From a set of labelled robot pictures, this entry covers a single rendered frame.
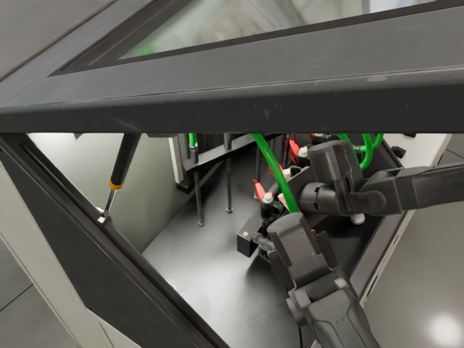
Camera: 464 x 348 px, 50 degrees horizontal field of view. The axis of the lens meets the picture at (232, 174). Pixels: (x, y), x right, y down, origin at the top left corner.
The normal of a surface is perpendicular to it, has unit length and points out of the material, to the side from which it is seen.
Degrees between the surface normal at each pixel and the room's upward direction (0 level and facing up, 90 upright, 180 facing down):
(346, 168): 64
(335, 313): 41
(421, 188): 54
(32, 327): 0
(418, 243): 0
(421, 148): 0
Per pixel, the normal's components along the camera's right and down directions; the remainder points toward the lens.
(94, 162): 0.83, 0.43
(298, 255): 0.02, 0.09
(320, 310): -0.43, -0.86
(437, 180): -0.44, 0.23
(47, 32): -0.01, -0.62
